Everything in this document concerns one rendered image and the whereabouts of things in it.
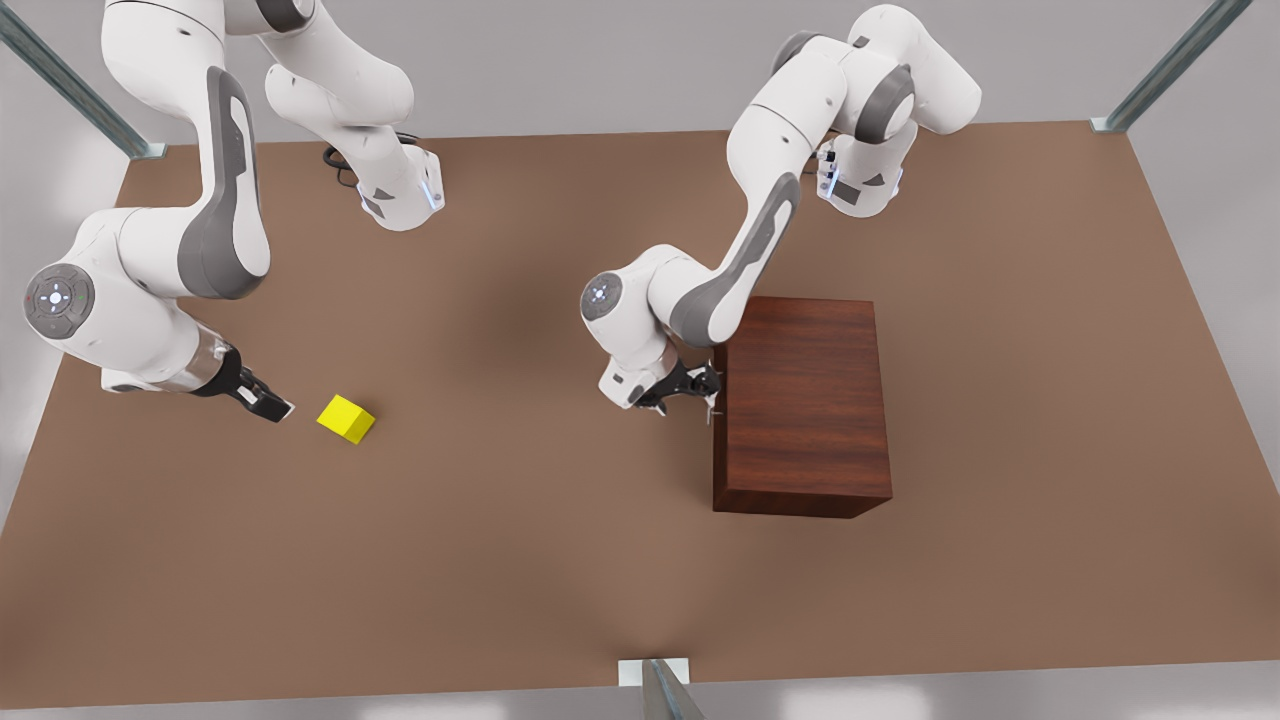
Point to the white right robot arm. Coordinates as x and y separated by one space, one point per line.
150 250

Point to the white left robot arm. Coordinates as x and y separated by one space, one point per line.
770 140

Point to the dark brown wooden box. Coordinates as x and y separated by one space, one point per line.
803 400

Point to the yellow cube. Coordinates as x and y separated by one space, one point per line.
345 418

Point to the silver frame post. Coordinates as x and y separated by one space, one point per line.
662 690
1170 65
70 85

